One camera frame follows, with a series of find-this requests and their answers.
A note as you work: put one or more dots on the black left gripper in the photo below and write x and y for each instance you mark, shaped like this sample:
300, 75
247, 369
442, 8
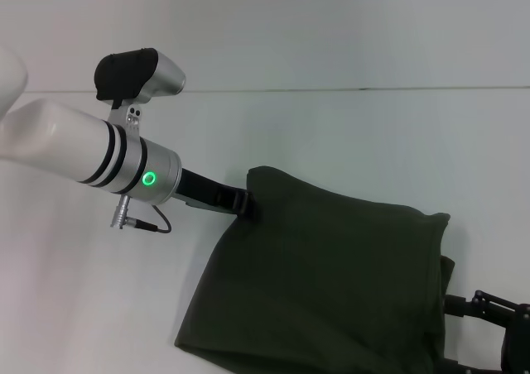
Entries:
198, 190

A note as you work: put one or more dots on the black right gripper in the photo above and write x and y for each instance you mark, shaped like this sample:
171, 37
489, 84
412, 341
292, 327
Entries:
517, 345

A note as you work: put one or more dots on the dark green t-shirt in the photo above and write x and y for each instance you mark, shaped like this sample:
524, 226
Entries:
310, 274

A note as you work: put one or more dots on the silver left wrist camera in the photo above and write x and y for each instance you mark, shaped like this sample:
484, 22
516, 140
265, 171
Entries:
165, 76

